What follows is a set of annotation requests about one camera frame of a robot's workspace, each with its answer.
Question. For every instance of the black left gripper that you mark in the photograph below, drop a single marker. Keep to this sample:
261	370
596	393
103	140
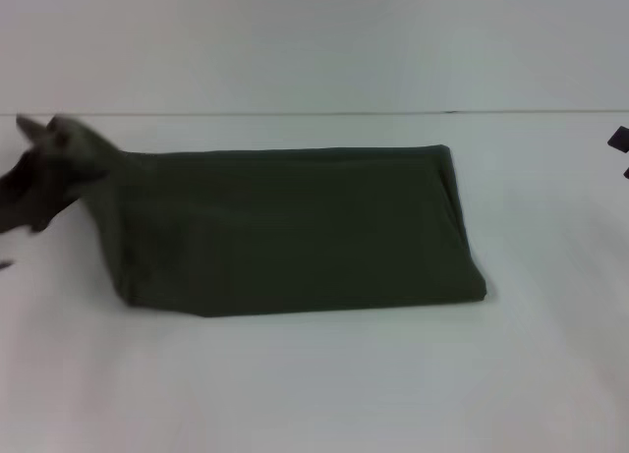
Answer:
24	192

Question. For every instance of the dark green t-shirt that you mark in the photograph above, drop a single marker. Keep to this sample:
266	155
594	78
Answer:
295	232

